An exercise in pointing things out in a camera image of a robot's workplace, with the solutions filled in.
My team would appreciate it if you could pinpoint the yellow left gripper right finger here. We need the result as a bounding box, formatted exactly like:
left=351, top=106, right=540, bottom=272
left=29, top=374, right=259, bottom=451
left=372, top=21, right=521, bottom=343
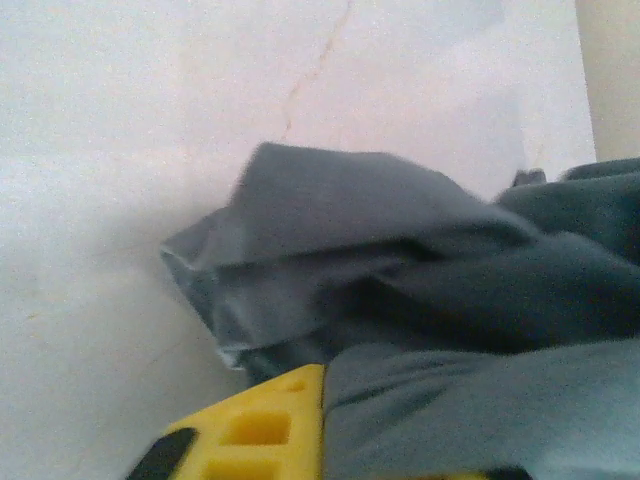
left=449, top=464, right=534, bottom=480

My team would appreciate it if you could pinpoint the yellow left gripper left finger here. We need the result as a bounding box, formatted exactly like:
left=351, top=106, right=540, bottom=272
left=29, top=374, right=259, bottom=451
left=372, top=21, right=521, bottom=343
left=127, top=363, right=328, bottom=480

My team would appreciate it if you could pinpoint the gray t-shirt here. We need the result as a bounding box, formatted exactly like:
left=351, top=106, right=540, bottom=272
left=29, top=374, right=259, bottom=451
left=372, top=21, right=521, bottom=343
left=159, top=141, right=640, bottom=480

